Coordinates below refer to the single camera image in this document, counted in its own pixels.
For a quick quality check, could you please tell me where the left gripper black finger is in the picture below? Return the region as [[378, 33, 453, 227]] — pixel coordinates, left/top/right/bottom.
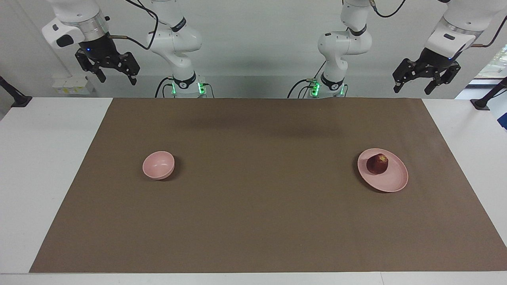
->
[[393, 59, 421, 93], [425, 63, 461, 95]]

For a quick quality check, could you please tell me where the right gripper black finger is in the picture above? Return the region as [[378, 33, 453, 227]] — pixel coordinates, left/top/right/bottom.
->
[[75, 51, 107, 83], [119, 52, 140, 86]]

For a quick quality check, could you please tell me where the dark red apple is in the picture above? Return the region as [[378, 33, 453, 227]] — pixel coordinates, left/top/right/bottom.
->
[[366, 154, 389, 175]]

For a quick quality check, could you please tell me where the pink bowl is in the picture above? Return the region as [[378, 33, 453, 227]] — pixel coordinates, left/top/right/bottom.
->
[[142, 151, 175, 181]]

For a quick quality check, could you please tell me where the pink plate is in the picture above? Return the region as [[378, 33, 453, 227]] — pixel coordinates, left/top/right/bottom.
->
[[357, 148, 409, 193]]

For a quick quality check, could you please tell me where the brown table mat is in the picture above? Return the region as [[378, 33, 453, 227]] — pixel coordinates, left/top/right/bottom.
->
[[29, 98, 507, 274]]

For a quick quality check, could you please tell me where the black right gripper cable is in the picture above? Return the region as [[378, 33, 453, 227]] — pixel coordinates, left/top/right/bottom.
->
[[107, 0, 160, 51]]

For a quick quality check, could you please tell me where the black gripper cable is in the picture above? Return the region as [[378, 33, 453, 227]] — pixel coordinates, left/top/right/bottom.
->
[[107, 0, 160, 51], [368, 0, 507, 49]]

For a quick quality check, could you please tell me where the black base cable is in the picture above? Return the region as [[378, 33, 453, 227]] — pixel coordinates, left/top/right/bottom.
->
[[287, 78, 317, 98], [154, 77, 175, 98]]

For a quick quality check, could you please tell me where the black clamp post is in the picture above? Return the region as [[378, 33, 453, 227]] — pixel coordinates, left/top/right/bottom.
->
[[0, 75, 33, 108], [470, 76, 507, 111]]

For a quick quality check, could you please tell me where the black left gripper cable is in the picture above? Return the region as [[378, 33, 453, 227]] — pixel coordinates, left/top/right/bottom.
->
[[368, 0, 507, 49]]

